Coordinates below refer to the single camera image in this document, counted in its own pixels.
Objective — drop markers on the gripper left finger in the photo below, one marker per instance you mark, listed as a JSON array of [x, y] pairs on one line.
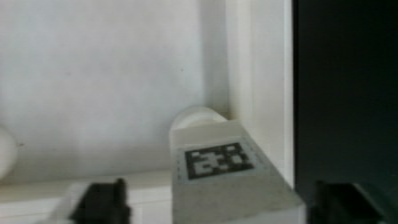
[[102, 208]]

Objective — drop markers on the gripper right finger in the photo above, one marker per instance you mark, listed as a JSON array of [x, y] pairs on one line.
[[351, 203]]

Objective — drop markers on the white square tabletop part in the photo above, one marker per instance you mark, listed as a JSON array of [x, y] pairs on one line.
[[111, 62]]

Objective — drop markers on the white leg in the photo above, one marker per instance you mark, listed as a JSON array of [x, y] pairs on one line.
[[230, 189]]

